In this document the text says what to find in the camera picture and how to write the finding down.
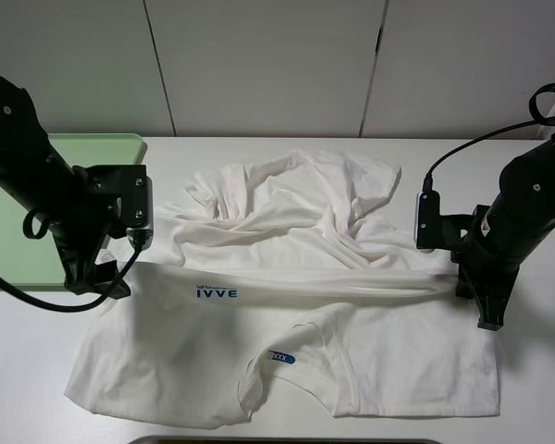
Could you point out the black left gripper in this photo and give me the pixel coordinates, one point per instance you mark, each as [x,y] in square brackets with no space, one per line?
[79,236]

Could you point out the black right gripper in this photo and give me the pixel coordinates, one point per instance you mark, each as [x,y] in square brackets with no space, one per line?
[483,273]

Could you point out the white short sleeve t-shirt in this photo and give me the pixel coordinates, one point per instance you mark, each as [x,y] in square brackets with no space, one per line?
[286,269]

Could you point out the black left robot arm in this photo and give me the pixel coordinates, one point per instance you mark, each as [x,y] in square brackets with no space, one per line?
[32,172]

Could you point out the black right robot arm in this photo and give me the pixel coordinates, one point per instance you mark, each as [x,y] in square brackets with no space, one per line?
[504,234]

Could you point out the light green plastic tray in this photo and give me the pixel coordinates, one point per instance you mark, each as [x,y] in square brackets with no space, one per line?
[34,264]

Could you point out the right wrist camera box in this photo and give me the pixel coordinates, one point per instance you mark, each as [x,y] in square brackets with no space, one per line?
[434,231]

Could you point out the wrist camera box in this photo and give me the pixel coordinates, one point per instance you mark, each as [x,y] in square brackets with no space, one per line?
[136,199]
[434,231]

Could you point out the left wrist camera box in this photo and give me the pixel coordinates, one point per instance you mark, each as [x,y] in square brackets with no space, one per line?
[136,199]

